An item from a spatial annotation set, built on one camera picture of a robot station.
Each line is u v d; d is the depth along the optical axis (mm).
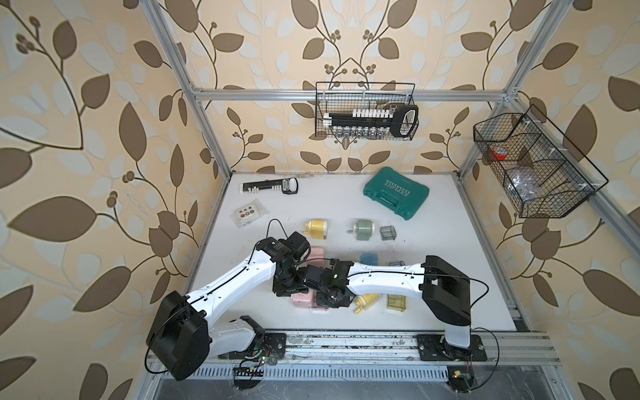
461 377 708
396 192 1083
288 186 1155
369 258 847
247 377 726
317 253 871
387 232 997
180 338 398
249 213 1023
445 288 496
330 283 597
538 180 737
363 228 935
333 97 912
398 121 842
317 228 937
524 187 705
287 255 578
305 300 770
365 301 768
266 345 737
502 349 766
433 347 729
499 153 806
